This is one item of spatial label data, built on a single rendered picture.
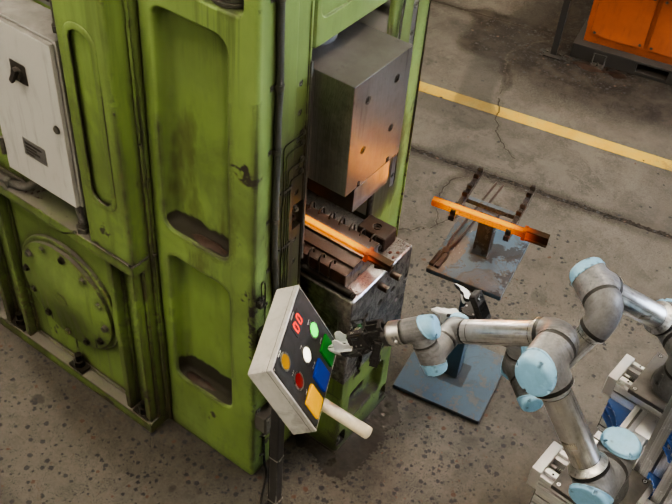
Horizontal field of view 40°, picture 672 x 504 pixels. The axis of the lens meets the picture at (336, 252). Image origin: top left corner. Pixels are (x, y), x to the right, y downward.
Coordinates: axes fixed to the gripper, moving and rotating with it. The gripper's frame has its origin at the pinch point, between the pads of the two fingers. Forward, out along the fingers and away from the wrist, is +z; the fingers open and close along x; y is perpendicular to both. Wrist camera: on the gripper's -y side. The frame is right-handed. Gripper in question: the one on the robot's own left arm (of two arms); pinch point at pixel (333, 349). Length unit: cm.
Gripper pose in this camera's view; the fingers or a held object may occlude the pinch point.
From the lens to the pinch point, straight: 285.6
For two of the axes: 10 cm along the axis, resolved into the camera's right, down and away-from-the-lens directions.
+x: -2.0, 6.7, -7.1
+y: -4.3, -7.1, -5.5
